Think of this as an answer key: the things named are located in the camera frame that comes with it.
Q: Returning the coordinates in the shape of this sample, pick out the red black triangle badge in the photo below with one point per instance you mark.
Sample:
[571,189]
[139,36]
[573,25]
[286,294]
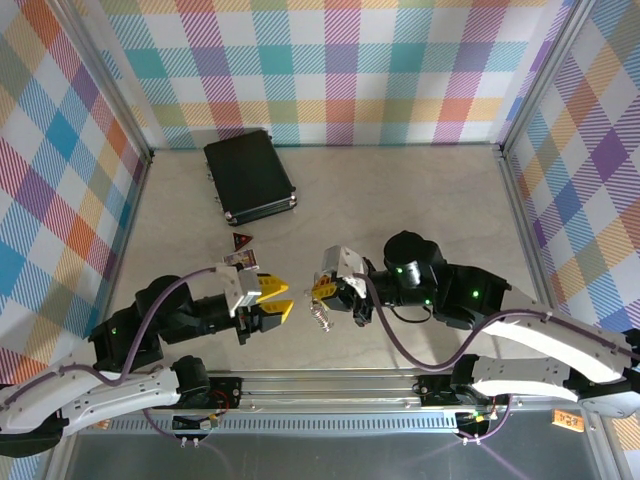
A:
[241,242]

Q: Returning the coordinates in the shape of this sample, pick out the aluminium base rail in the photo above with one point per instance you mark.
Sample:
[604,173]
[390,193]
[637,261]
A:
[340,390]

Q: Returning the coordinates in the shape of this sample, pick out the black hard case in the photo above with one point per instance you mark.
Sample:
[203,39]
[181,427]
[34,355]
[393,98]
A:
[247,175]

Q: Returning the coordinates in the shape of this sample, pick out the small picture card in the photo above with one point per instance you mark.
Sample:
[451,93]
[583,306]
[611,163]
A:
[240,258]

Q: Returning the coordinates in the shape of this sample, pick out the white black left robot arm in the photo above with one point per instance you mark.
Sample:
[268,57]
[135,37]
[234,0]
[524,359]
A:
[125,395]

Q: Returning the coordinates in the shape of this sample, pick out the aluminium side rail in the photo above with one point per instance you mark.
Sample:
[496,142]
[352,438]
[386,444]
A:
[135,210]
[532,250]

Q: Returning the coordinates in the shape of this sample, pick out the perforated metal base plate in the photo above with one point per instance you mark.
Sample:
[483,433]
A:
[325,450]

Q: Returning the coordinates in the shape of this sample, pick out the aluminium corner post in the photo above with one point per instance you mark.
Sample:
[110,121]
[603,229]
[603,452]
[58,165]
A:
[110,75]
[541,75]

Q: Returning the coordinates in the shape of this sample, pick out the silver key bunch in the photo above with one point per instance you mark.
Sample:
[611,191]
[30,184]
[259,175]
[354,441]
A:
[322,320]

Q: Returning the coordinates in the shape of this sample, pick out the orange paper tag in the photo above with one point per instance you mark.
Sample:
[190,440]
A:
[567,419]

